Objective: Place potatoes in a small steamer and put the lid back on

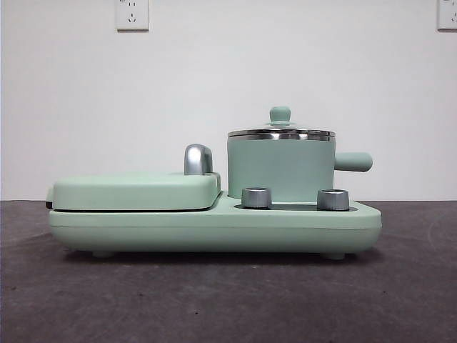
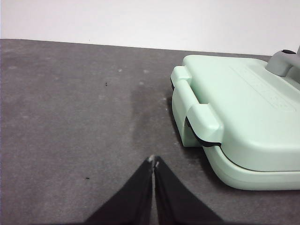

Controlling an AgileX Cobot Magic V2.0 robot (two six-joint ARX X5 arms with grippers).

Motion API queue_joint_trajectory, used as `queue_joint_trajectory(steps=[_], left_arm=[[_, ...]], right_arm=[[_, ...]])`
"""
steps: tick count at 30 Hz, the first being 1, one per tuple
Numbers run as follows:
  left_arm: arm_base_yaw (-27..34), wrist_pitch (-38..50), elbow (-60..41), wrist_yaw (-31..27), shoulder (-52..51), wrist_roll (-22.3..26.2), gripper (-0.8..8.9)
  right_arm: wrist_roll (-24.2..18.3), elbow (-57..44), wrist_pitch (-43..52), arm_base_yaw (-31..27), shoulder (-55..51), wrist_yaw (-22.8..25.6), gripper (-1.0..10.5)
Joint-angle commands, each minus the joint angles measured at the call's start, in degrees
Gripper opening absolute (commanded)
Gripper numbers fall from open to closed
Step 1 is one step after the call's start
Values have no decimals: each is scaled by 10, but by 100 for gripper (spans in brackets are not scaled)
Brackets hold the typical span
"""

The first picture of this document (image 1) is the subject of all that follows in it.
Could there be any glass pot lid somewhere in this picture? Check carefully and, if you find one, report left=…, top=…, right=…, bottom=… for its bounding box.
left=228, top=106, right=336, bottom=141

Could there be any silver control knob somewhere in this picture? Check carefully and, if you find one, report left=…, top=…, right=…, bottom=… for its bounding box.
left=241, top=187, right=273, bottom=209
left=316, top=189, right=351, bottom=212

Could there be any mint green breakfast machine base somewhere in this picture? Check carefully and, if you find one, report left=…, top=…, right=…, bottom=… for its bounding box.
left=49, top=189, right=383, bottom=259

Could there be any mint green pot with handle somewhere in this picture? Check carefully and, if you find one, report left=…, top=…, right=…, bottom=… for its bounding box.
left=226, top=130, right=374, bottom=203

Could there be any green griddle cover, silver handle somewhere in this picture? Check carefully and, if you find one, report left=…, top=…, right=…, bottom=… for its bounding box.
left=45, top=144, right=223, bottom=212

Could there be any white wall socket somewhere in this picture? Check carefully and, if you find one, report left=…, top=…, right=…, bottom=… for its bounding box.
left=436, top=0, right=457, bottom=31
left=115, top=0, right=150, bottom=31

